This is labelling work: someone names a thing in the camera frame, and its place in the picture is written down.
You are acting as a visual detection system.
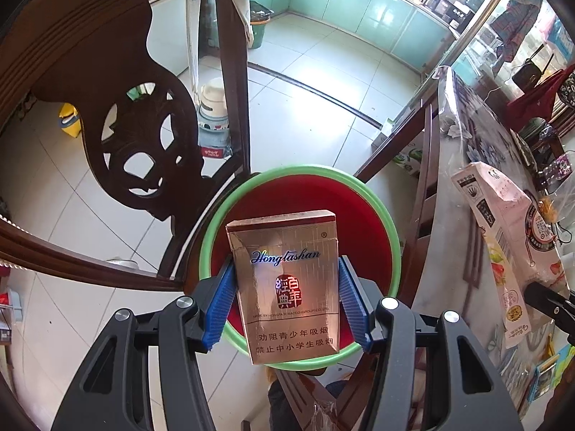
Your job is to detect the teal kitchen cabinets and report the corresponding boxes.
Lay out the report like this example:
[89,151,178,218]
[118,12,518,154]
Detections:
[245,0,455,69]

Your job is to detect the black handbag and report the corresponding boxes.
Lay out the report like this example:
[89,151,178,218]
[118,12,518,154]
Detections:
[511,44,556,91]

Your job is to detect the white rice cooker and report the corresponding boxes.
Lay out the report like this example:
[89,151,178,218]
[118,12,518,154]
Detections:
[197,77,233,145]

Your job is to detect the zip bag of orange snacks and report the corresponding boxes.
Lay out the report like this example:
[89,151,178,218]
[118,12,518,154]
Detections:
[536,192,575,232]

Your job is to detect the green white carton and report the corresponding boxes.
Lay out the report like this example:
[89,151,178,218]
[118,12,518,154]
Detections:
[392,145,424,177]

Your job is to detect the hanging plaid garment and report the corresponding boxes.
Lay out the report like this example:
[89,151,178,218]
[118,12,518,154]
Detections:
[489,0,545,64]

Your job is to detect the red basin with green rim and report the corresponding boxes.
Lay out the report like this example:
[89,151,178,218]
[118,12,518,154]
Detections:
[198,164,403,373]

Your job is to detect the blue packet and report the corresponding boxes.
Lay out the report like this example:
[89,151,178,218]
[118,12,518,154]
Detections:
[527,342,575,404]

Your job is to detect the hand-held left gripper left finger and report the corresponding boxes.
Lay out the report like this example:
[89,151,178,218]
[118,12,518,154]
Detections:
[51,259,235,431]

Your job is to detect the dark snack packet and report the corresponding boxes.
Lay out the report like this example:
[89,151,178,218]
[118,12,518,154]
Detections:
[538,152,575,190]

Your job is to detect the white snack bag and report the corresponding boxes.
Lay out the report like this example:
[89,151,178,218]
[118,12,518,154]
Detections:
[450,162,567,350]

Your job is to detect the green trash bin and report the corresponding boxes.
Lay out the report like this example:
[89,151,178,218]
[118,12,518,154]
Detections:
[248,1,273,50]

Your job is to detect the red cloth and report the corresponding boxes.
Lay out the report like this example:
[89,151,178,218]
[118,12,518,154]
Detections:
[507,65,575,132]

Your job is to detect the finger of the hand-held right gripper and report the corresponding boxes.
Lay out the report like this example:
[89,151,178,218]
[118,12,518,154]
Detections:
[523,281,575,325]

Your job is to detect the wooden table frame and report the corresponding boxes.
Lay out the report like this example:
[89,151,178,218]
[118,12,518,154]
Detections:
[274,99,488,431]

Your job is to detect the yellow toy figure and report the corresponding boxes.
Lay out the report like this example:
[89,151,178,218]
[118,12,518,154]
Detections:
[57,102,82,138]

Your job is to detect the tan cigarette pack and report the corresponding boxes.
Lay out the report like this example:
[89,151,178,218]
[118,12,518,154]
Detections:
[225,209,341,366]

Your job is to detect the carved wooden chair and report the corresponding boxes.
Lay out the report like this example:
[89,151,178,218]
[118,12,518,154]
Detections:
[0,0,253,289]

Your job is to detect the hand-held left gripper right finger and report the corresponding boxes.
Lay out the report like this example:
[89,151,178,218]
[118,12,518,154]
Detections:
[338,255,525,431]

